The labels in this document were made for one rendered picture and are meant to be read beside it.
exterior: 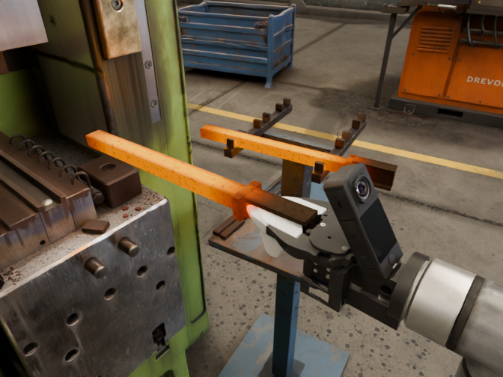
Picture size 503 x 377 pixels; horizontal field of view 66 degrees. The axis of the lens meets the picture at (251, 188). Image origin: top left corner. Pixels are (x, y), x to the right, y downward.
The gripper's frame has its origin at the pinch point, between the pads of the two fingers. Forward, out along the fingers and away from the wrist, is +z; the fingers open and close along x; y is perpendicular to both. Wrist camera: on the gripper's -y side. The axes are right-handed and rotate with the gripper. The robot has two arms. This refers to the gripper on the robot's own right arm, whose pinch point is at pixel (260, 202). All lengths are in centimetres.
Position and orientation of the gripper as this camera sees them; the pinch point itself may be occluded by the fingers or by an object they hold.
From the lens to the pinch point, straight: 49.0
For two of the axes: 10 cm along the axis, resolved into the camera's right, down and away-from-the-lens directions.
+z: -7.7, -3.3, 5.4
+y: 0.3, 8.3, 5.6
